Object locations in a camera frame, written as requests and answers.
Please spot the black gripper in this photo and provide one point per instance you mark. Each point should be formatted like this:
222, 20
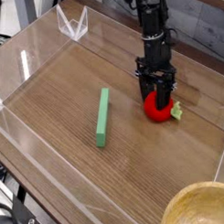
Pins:
154, 68

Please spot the red plush fruit green leaf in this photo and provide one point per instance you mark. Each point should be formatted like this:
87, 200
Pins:
172, 110

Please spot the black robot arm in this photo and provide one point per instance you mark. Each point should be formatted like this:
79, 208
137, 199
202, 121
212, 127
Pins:
152, 15

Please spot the green rectangular block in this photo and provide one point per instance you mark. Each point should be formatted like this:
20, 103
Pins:
102, 118

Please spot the wooden bowl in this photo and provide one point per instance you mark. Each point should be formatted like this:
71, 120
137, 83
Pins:
200, 203

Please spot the black metal clamp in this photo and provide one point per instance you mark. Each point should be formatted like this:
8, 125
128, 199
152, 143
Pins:
23, 215

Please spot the clear acrylic tray enclosure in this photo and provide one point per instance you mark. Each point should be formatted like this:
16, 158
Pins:
50, 90

